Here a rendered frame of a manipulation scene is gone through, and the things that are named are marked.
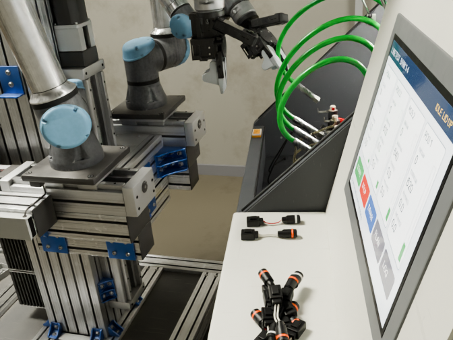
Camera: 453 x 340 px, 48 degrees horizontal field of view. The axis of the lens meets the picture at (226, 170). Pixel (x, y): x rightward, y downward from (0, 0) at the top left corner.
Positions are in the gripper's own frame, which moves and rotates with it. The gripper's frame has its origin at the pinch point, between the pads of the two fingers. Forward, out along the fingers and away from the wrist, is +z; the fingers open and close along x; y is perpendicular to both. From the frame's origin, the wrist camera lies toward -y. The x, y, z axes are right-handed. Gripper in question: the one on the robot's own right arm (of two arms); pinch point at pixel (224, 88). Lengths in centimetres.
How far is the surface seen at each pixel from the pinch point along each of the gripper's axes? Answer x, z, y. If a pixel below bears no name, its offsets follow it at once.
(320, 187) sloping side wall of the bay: 23.0, 17.7, -23.8
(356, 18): -3.3, -15.4, -33.7
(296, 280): 54, 20, -18
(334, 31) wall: -185, 22, -42
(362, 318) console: 71, 14, -27
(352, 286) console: 62, 15, -27
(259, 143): -26.2, 26.9, -6.4
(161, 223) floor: -130, 122, 65
